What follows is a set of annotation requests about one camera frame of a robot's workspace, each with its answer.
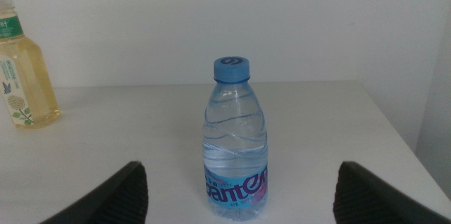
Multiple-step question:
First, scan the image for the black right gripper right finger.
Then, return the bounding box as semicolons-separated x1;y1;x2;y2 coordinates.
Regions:
333;161;451;224

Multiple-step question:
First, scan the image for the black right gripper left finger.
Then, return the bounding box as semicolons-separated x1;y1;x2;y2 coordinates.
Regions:
38;160;149;224

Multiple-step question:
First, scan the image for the clear water bottle blue cap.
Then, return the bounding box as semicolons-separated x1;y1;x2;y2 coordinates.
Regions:
202;56;268;222

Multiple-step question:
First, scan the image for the yellow tea bottle green label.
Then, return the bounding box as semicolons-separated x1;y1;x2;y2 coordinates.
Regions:
0;0;61;129

